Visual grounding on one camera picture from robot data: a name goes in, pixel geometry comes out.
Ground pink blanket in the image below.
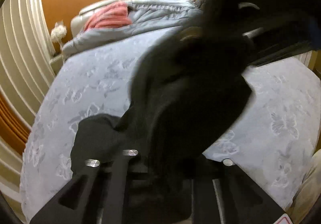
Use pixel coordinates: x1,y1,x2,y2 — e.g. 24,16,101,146
83,1,132,32

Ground cream and orange curtains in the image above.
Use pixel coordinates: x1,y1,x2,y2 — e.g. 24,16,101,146
1,0,55,219

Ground cream leather headboard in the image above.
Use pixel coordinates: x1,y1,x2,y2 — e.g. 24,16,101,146
70,0,181,39

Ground white nightstand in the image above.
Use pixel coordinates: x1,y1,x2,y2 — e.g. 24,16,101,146
50,54,64,75

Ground black pants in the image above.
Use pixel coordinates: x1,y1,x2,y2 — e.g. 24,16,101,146
71,29,251,223

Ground blue butterfly bedspread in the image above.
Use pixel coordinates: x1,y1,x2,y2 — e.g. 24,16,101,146
20,27,320,220

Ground grey quilt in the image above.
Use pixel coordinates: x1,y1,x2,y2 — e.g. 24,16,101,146
62,0,207,60

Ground white flower lamp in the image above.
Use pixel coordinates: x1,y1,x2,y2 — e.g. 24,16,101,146
50,20,67,50

